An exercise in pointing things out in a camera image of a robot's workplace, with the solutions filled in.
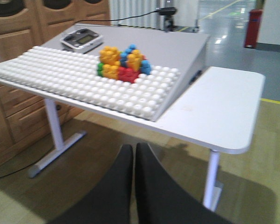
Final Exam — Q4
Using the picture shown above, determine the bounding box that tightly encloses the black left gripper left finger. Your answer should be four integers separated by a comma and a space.
50, 145, 133, 224

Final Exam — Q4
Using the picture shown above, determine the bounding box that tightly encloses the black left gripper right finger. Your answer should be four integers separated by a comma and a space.
135, 143, 229, 224

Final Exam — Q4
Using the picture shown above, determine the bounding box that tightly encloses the white desk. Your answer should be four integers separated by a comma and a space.
6, 67, 265, 211

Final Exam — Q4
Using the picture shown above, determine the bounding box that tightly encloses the white studded building baseplate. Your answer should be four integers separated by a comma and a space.
0, 46, 180, 120

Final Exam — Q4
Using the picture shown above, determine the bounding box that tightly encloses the colourful building block pile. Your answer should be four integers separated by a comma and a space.
97, 44, 152, 84

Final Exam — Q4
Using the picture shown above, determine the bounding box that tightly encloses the grey sloped board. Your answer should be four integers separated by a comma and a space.
43, 23, 210, 121

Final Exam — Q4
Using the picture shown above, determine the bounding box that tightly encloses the black webcam on clamp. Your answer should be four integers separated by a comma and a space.
154, 7, 177, 32

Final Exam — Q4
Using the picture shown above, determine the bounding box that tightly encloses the wooden cabinet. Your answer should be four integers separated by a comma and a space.
0, 0, 110, 166

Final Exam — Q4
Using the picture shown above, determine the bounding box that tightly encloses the red fire extinguisher box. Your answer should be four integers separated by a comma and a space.
244, 9, 263, 49

